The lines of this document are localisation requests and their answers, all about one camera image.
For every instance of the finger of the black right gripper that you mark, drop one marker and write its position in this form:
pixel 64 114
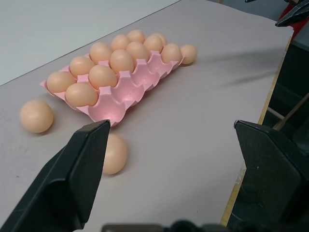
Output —
pixel 293 15

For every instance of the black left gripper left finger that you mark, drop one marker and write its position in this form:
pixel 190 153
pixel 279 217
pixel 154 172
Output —
pixel 62 183

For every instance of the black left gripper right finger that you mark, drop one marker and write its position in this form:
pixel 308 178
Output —
pixel 272 178

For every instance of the pink plastic egg tray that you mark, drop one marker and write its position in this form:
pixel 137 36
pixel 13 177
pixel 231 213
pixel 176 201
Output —
pixel 135 87

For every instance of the beige egg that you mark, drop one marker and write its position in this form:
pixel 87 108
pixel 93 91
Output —
pixel 164 39
pixel 36 116
pixel 81 65
pixel 122 60
pixel 81 94
pixel 190 54
pixel 102 76
pixel 116 154
pixel 58 81
pixel 171 52
pixel 153 43
pixel 136 35
pixel 137 49
pixel 101 51
pixel 120 41

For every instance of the wooden table frame bar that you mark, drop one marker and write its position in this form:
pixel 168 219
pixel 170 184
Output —
pixel 290 112

